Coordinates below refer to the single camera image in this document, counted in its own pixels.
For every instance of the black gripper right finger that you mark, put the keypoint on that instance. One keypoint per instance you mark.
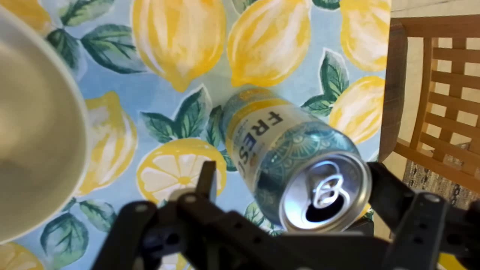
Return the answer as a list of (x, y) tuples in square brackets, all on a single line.
[(395, 196)]

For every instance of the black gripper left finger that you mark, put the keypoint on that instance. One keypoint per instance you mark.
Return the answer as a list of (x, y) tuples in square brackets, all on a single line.
[(207, 182)]

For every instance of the blue yellow soda can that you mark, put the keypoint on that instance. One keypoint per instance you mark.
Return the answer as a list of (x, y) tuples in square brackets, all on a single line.
[(279, 145)]

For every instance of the dark brown wooden chair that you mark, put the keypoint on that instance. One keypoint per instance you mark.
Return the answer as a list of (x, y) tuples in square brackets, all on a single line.
[(390, 100)]

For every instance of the lemon print tablecloth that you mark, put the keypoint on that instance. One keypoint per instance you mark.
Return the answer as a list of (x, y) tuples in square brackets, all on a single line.
[(150, 100)]

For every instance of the white ceramic bowl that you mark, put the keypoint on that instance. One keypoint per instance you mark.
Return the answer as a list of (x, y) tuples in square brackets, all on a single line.
[(35, 140)]

